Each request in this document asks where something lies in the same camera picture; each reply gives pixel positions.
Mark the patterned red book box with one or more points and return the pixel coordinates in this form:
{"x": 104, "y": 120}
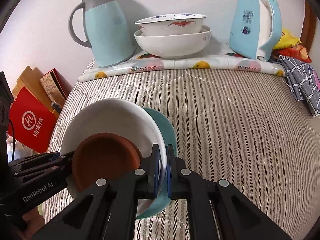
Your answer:
{"x": 56, "y": 87}

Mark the brown small dish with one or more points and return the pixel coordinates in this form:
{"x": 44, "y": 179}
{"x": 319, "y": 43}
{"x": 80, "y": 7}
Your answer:
{"x": 103, "y": 155}

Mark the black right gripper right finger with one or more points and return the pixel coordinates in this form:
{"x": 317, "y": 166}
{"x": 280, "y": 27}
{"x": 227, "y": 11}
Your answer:
{"x": 217, "y": 210}

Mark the brown wooden door frame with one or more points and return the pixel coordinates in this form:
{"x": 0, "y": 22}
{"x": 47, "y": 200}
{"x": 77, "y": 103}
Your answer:
{"x": 309, "y": 27}

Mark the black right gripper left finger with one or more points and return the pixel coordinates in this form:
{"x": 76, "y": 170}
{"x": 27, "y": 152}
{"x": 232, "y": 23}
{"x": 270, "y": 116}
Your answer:
{"x": 106, "y": 210}

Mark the red snack bag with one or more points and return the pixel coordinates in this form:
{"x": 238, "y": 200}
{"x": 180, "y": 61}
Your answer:
{"x": 298, "y": 52}

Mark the blue square plate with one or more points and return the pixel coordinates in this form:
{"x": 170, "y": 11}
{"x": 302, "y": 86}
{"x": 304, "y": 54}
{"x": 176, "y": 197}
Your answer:
{"x": 169, "y": 137}

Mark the light blue electric kettle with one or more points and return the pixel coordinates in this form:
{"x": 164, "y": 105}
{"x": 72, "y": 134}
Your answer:
{"x": 256, "y": 28}

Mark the striped quilted table cover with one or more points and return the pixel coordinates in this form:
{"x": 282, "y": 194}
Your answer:
{"x": 245, "y": 127}

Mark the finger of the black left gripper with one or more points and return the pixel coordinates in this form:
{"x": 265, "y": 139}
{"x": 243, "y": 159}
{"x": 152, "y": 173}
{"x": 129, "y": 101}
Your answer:
{"x": 40, "y": 162}

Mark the white bowl red pattern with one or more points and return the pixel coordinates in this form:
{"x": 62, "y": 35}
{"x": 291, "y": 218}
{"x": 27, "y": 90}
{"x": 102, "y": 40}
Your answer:
{"x": 171, "y": 24}

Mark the red paper bag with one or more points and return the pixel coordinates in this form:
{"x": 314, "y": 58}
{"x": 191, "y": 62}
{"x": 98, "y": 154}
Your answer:
{"x": 32, "y": 124}

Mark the grey checked folded cloth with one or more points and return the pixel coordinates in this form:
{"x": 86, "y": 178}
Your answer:
{"x": 303, "y": 82}

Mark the white round plate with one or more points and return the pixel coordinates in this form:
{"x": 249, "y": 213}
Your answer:
{"x": 125, "y": 119}

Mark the light blue thermos jug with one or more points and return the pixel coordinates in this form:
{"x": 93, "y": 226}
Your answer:
{"x": 106, "y": 31}

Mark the fruit pattern plastic mat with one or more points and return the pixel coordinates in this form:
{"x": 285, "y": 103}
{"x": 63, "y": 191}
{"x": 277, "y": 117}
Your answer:
{"x": 214, "y": 56}

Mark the yellow chip bag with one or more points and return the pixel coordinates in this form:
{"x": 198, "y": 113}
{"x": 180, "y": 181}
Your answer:
{"x": 287, "y": 40}

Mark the brown cardboard box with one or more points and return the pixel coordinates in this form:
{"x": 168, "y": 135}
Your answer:
{"x": 30, "y": 79}

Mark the large white bowl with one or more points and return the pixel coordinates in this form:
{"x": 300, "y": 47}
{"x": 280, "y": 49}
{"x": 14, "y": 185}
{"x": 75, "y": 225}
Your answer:
{"x": 174, "y": 46}

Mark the left hand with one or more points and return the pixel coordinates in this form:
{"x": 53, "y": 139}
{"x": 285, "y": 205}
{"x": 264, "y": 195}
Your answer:
{"x": 34, "y": 220}

